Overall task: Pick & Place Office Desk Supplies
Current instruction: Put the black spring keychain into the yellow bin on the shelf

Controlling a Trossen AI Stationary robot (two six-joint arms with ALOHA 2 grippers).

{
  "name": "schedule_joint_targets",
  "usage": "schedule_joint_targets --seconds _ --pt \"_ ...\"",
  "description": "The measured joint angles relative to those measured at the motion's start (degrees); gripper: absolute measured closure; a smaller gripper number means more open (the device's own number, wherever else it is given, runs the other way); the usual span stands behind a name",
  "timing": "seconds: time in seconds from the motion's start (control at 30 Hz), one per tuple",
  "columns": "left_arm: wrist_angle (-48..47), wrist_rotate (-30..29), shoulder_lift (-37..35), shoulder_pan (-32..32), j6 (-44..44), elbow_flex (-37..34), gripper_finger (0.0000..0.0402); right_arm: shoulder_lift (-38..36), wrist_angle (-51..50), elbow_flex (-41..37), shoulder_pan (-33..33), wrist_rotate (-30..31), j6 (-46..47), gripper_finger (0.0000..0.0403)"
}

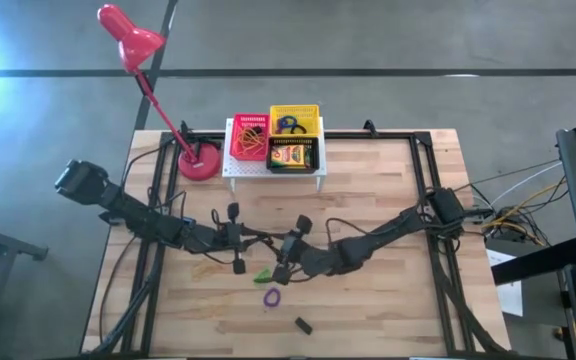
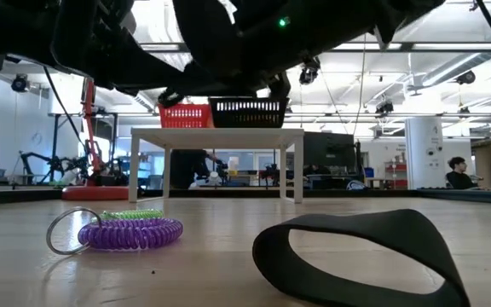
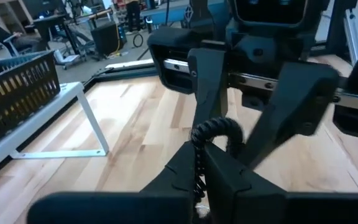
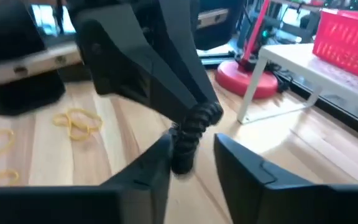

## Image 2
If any black plastic basket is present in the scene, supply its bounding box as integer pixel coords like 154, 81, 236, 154
208, 96, 291, 129

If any red plastic basket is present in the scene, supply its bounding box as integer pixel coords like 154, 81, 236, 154
159, 103, 215, 129

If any green coil wristband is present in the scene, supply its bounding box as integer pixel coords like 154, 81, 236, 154
91, 208, 165, 222

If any purple coil wristband keyring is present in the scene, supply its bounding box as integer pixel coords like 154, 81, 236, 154
45, 206, 184, 257

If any wide black rubber band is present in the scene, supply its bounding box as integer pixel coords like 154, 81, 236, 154
252, 208, 471, 307

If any small white shelf table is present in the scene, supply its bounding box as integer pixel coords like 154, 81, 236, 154
128, 127, 305, 205

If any black ceiling spotlight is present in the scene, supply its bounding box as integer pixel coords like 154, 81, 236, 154
298, 59, 321, 86
10, 73, 30, 93
456, 70, 477, 86
375, 100, 396, 117

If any person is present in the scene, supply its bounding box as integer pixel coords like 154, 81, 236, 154
169, 148, 221, 190
445, 156, 485, 191

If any black monitor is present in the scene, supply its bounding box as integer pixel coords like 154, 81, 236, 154
303, 131, 356, 188

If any white round column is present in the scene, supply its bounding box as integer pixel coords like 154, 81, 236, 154
404, 117, 445, 191

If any black metal table frame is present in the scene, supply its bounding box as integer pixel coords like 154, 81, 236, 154
0, 187, 491, 206

